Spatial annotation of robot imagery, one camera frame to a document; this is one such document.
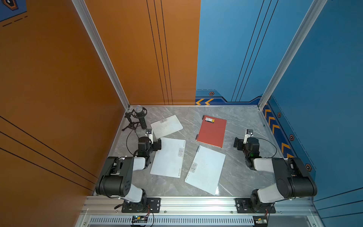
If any left green circuit board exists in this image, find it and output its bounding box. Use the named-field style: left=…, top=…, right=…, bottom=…
left=131, top=215, right=149, bottom=225

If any left aluminium corner post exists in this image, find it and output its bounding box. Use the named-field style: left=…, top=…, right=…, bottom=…
left=72, top=0, right=130, bottom=111

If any red spiral notebook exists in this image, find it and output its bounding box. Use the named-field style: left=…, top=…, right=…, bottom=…
left=196, top=115, right=227, bottom=148

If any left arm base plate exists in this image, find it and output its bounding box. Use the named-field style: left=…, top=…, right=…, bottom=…
left=121, top=197, right=162, bottom=213

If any right circuit board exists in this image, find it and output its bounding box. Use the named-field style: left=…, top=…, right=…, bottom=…
left=253, top=216, right=268, bottom=227

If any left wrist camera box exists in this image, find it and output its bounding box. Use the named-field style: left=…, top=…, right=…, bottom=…
left=145, top=128, right=153, bottom=143

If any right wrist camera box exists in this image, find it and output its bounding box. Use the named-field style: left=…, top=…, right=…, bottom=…
left=244, top=129, right=253, bottom=144

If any white notebook at back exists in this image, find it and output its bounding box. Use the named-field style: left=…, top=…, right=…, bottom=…
left=151, top=115, right=183, bottom=139

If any black microphone on tripod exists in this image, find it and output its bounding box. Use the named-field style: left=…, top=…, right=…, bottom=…
left=122, top=105, right=147, bottom=131

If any right aluminium corner post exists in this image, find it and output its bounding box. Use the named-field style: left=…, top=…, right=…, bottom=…
left=258, top=0, right=327, bottom=110

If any aluminium corner post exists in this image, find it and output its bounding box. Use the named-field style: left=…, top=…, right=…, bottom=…
left=258, top=0, right=327, bottom=110
left=72, top=0, right=130, bottom=111

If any white spiral notebook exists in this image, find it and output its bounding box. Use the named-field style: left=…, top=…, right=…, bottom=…
left=185, top=146, right=226, bottom=195
left=150, top=137, right=186, bottom=178

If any aluminium front rail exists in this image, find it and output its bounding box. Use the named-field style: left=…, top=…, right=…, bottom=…
left=76, top=196, right=324, bottom=227

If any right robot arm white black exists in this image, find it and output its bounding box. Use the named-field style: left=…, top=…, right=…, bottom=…
left=233, top=137, right=318, bottom=210

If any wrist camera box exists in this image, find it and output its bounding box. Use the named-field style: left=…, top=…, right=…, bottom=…
left=244, top=129, right=253, bottom=144
left=145, top=128, right=153, bottom=143

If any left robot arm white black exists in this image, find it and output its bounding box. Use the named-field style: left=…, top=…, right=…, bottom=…
left=95, top=136, right=162, bottom=211

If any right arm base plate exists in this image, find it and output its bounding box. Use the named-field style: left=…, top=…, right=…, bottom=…
left=234, top=198, right=276, bottom=214

